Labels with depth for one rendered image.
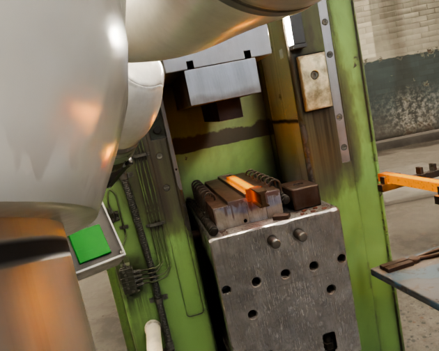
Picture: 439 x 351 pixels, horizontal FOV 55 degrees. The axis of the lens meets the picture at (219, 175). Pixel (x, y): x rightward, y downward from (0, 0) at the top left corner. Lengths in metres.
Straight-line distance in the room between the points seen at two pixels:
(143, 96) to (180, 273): 0.88
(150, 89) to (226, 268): 0.70
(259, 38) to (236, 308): 0.74
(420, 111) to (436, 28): 1.32
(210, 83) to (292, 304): 0.66
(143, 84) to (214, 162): 1.11
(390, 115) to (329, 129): 6.21
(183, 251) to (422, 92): 6.77
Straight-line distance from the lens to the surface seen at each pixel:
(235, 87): 1.18
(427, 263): 1.36
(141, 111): 0.59
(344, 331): 1.37
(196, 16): 0.23
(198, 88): 1.16
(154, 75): 0.58
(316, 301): 1.29
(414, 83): 7.76
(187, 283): 1.39
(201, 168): 1.65
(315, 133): 1.40
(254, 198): 1.18
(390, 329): 1.72
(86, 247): 1.02
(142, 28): 0.32
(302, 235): 1.16
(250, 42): 1.20
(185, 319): 1.43
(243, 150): 1.68
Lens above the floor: 1.25
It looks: 9 degrees down
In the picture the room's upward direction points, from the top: 12 degrees counter-clockwise
